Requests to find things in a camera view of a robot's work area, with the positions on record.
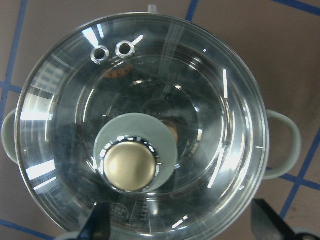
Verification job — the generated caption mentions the glass pot lid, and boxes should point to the glass pot lid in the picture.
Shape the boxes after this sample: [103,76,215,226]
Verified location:
[14,13,270,240]

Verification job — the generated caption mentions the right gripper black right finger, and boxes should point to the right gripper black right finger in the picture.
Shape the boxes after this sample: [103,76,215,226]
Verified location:
[251,199,300,240]

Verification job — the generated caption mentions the pale green electric pot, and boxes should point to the pale green electric pot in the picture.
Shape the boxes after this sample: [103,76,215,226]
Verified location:
[1,4,302,240]

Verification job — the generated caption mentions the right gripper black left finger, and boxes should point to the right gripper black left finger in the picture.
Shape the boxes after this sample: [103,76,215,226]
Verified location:
[76,202,111,240]

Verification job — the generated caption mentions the brown egg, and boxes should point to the brown egg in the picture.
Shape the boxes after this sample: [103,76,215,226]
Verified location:
[161,119,179,143]

